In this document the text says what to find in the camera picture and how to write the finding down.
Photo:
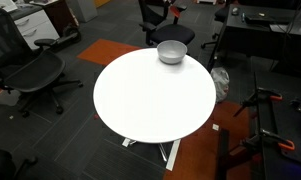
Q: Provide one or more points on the grey bowl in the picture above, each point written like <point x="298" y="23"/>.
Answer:
<point x="171" y="51"/>

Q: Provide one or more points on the white table base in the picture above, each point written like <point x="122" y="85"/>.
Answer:
<point x="162" y="154"/>

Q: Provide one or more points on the white plastic bag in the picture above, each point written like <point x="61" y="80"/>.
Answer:
<point x="221" y="81"/>

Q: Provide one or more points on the black padded office chair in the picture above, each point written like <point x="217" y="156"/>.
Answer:
<point x="160" y="22"/>

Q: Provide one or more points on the white drawer cabinet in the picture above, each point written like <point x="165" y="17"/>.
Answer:
<point x="34" y="25"/>

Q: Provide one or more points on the black mesh office chair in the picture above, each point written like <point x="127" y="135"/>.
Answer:
<point x="29" y="72"/>

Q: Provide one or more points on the black desk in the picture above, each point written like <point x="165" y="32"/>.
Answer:
<point x="272" y="33"/>

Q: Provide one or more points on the orange handled clamp upper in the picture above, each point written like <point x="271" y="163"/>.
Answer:
<point x="259" y="93"/>

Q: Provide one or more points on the orange handled clamp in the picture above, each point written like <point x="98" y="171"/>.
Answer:
<point x="268" y="136"/>
<point x="259" y="93"/>

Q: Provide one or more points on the orange handled clamp lower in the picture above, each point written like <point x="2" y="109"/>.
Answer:
<point x="268" y="136"/>

